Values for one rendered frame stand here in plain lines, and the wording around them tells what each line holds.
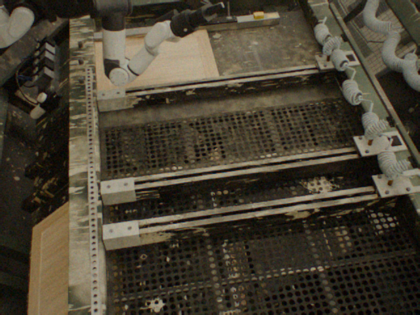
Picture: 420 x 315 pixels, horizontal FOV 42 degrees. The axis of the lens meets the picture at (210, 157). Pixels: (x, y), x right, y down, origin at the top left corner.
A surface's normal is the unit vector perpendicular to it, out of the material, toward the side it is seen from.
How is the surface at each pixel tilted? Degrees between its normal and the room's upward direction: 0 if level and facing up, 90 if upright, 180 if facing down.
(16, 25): 90
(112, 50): 90
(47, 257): 90
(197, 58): 51
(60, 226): 90
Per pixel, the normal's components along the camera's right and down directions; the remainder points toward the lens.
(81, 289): -0.02, -0.67
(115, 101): 0.17, 0.73
